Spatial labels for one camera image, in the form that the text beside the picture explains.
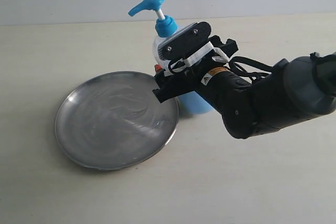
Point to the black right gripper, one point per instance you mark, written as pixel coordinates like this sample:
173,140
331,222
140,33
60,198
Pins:
210,78

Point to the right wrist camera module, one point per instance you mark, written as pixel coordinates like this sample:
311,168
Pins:
185,42

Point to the round stainless steel plate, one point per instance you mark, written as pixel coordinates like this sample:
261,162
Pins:
114,121

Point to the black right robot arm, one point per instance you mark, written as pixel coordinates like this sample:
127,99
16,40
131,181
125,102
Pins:
254,98

